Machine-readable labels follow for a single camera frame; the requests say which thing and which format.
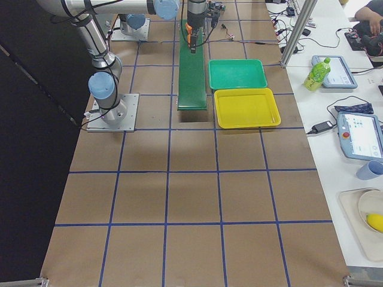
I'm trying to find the near teach pendant tablet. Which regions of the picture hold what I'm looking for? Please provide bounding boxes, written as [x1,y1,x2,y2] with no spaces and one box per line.
[337,112,382,163]

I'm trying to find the far teach pendant tablet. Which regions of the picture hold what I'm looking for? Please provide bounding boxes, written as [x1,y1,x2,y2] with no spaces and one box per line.
[311,55,358,90]

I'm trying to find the green tea bottle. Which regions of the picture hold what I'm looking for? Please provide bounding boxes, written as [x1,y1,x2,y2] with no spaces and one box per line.
[303,57,331,91]

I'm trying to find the beige serving tray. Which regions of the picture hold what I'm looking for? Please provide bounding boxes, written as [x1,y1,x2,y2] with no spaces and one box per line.
[339,188,382,262]

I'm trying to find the aluminium frame post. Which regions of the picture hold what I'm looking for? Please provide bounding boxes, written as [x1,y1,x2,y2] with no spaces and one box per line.
[280,0,317,68]

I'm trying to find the green plastic tray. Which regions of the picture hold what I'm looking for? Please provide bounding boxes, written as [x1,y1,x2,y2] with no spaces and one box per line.
[208,59,268,90]

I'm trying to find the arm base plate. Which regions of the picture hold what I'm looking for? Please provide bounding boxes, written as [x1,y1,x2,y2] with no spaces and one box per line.
[111,18,150,42]
[86,94,139,132]

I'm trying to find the cream bowl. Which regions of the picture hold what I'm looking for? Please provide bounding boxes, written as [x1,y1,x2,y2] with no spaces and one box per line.
[358,190,382,234]

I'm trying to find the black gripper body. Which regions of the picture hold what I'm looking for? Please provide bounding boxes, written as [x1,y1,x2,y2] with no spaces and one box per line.
[187,0,206,29]

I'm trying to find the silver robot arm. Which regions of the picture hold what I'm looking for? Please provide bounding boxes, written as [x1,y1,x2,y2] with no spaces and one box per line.
[119,1,208,54]
[38,1,180,126]

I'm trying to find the orange cylinder plain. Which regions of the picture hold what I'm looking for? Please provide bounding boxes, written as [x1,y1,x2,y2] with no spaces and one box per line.
[185,22,192,46]

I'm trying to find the blue plastic cup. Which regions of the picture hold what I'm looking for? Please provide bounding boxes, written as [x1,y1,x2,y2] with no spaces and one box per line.
[356,160,382,180]

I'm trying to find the black power adapter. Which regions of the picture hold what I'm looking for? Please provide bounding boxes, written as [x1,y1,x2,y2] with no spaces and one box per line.
[308,121,336,135]

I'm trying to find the teach pendant tablet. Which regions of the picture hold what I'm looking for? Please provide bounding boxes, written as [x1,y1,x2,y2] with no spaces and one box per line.
[311,55,358,90]
[337,112,382,163]

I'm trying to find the yellow plastic tray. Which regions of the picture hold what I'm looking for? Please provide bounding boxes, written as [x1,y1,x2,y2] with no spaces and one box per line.
[214,88,281,129]

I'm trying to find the person at desk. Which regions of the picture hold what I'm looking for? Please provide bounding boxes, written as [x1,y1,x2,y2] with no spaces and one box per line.
[354,0,382,57]

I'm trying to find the yellow lemon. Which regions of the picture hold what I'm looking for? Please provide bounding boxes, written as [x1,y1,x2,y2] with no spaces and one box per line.
[366,213,383,233]

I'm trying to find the green conveyor belt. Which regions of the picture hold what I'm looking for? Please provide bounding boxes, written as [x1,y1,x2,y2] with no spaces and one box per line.
[177,20,207,111]

